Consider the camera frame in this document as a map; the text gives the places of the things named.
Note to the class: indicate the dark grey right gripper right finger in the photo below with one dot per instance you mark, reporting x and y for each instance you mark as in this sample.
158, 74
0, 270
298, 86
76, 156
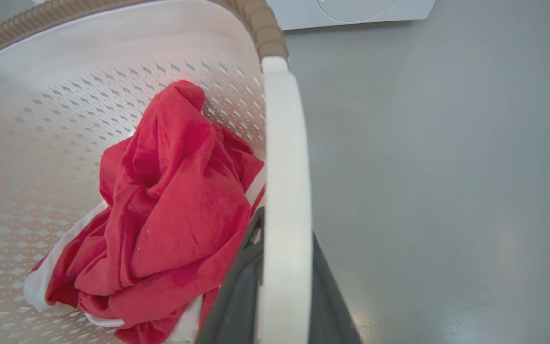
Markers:
327, 306

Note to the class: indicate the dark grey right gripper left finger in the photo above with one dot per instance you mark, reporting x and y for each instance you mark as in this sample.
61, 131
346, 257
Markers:
237, 296

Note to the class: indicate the white perforated laundry basket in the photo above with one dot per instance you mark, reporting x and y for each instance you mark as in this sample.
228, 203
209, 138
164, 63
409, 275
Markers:
65, 119

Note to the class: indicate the red and white garment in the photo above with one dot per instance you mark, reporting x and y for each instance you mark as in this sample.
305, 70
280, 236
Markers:
170, 215

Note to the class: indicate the white washing machine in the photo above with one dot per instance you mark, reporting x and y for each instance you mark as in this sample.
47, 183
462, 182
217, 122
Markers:
351, 12

